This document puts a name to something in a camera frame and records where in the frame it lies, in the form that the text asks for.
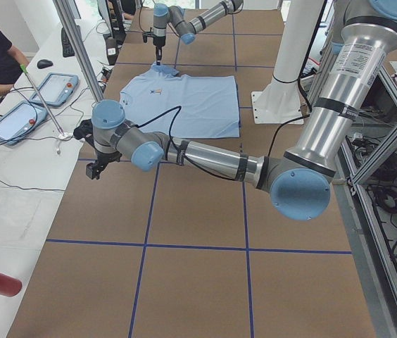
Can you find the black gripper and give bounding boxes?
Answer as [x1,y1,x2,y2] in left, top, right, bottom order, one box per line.
[86,151,121,180]
[153,35,165,65]

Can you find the light blue t-shirt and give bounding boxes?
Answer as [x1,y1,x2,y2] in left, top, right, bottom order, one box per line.
[120,64,240,139]

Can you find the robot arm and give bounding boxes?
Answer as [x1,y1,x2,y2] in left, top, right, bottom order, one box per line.
[151,0,243,65]
[74,1,397,220]

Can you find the white side table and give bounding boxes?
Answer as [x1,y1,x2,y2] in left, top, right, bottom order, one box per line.
[0,6,122,338]

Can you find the near teach pendant tablet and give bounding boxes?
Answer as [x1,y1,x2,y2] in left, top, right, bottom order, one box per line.
[0,101,47,146]

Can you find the teach pendant tablet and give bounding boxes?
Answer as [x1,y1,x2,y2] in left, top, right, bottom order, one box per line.
[0,101,47,146]
[38,73,79,108]

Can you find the far teach pendant tablet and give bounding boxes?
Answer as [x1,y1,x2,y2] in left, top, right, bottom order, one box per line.
[38,73,79,108]

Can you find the black keyboard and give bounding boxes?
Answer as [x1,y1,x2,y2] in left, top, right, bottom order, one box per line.
[61,27,75,58]

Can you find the black computer mouse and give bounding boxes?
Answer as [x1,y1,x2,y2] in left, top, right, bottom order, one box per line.
[37,59,53,69]

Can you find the metal rod green tip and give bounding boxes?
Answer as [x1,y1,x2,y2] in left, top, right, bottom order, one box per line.
[20,64,72,140]

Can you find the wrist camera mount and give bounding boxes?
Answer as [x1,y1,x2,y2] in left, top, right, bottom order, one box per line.
[142,31,153,43]
[73,119,93,141]

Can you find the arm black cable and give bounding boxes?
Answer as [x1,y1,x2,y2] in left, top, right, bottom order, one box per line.
[137,105,312,177]

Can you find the aluminium frame post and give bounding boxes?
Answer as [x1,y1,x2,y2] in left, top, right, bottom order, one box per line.
[53,0,103,103]

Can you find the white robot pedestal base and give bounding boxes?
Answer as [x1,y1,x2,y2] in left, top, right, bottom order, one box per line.
[251,0,327,124]

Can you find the aluminium frame rack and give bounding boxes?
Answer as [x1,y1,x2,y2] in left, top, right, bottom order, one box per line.
[307,35,397,338]

